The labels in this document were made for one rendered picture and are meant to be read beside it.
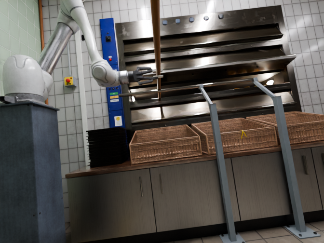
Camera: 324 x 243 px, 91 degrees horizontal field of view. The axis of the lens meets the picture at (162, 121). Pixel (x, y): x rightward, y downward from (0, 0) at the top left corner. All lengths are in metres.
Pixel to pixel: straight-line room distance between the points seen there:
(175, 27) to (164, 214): 1.88
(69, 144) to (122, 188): 0.93
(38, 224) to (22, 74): 0.69
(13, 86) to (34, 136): 0.27
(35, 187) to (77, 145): 1.07
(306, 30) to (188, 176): 2.17
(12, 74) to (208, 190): 1.33
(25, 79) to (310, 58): 2.61
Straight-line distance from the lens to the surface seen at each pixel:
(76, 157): 1.97
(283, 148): 1.45
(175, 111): 1.76
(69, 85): 2.00
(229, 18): 2.33
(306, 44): 2.62
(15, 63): 1.09
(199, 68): 1.77
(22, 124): 0.96
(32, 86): 1.04
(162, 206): 1.30
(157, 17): 0.66
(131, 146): 1.26
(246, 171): 1.37
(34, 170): 0.93
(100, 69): 0.96
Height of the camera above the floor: 0.78
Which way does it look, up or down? 5 degrees up
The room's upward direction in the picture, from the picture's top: 7 degrees counter-clockwise
